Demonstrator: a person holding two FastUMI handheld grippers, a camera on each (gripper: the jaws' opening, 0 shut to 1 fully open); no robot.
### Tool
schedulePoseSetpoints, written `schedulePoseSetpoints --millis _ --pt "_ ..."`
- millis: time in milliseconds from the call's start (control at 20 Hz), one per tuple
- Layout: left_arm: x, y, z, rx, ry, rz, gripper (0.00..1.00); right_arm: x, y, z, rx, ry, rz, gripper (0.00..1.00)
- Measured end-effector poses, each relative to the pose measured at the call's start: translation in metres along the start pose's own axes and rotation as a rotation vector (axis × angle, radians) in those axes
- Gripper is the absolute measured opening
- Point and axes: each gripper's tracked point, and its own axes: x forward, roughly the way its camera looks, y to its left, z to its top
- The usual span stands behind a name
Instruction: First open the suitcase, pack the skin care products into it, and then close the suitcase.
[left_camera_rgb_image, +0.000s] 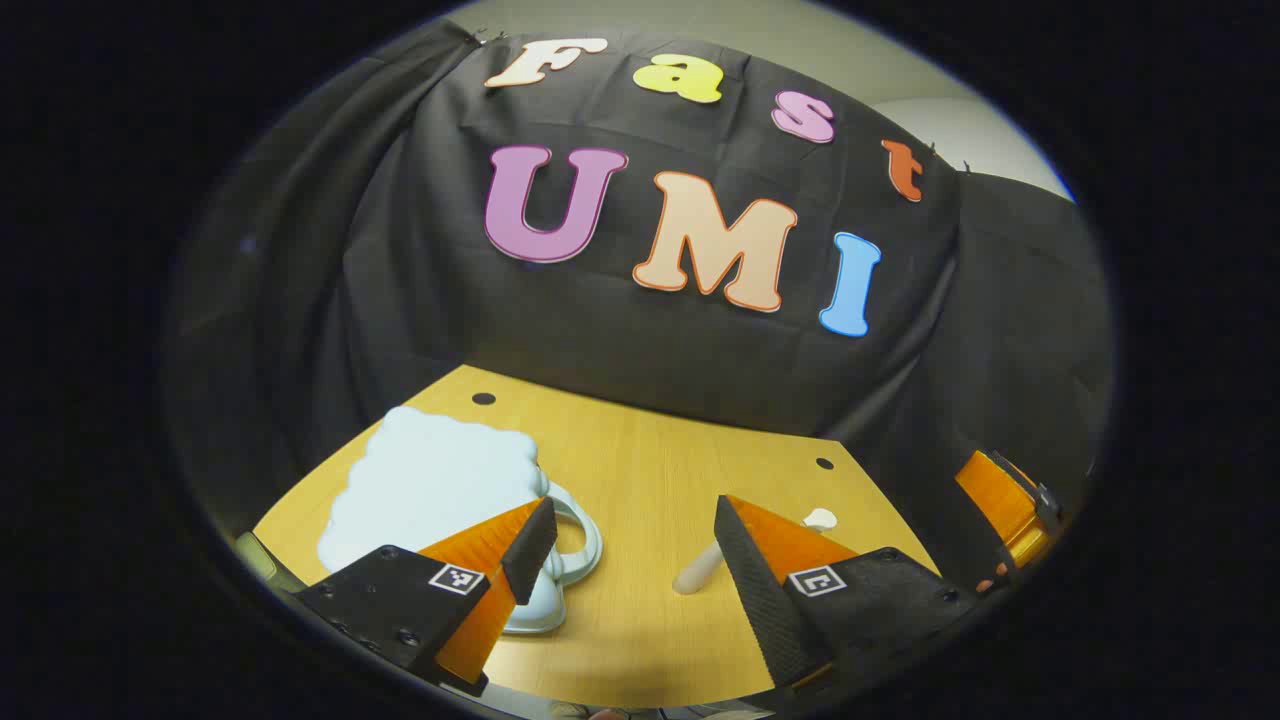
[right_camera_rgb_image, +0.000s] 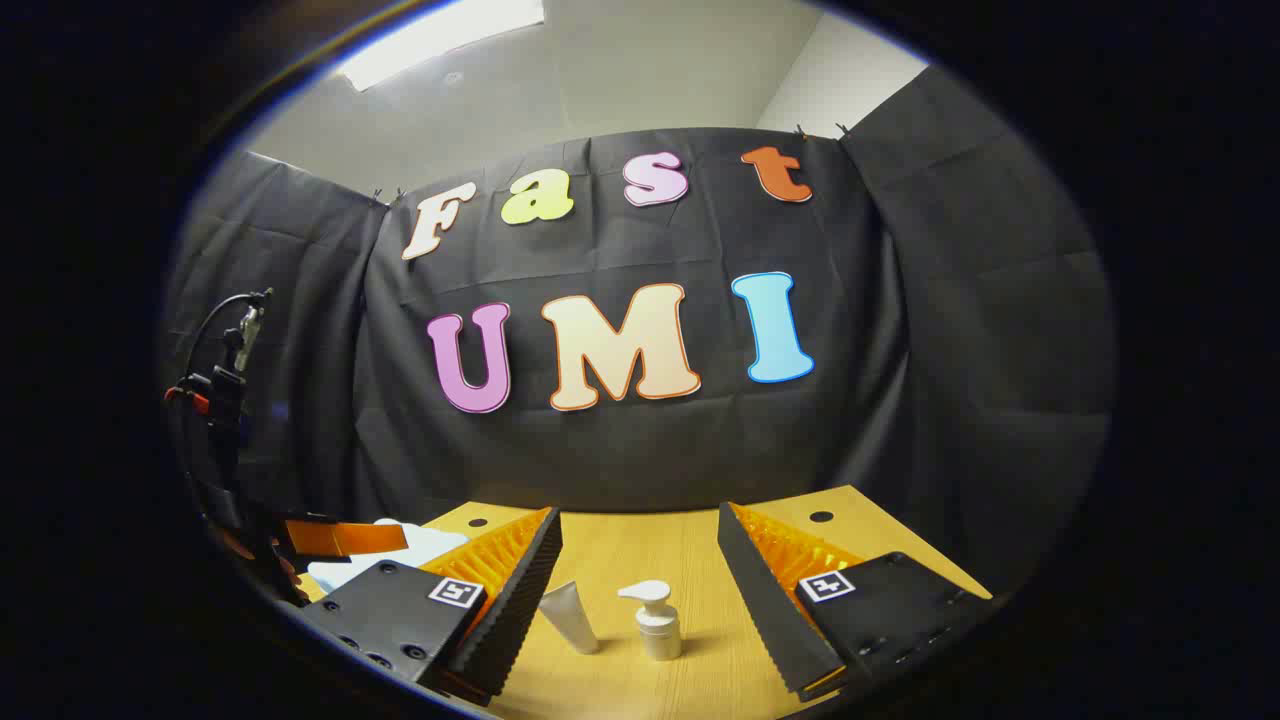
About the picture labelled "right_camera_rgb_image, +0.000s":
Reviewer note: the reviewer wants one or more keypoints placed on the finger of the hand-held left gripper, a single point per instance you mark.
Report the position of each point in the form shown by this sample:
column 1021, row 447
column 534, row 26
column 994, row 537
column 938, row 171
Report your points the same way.
column 345, row 538

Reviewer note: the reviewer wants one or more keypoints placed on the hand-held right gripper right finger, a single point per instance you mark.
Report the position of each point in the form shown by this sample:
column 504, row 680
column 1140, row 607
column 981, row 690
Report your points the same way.
column 770, row 620

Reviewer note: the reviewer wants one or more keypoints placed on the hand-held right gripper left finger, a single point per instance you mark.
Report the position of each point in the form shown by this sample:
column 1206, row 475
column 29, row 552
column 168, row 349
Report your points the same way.
column 515, row 620

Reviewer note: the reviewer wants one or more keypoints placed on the white skin care tube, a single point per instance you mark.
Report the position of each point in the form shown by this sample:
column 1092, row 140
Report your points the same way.
column 572, row 615

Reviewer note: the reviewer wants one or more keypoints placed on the light blue suitcase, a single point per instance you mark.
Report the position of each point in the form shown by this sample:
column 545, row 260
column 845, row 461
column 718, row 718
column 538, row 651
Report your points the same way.
column 420, row 550

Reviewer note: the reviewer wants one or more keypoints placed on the white pump bottle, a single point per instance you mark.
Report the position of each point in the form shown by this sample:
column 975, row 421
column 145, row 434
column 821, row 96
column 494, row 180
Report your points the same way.
column 658, row 630

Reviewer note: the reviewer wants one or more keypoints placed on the black backdrop cloth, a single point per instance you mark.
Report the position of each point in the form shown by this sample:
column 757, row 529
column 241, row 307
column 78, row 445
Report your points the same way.
column 900, row 350

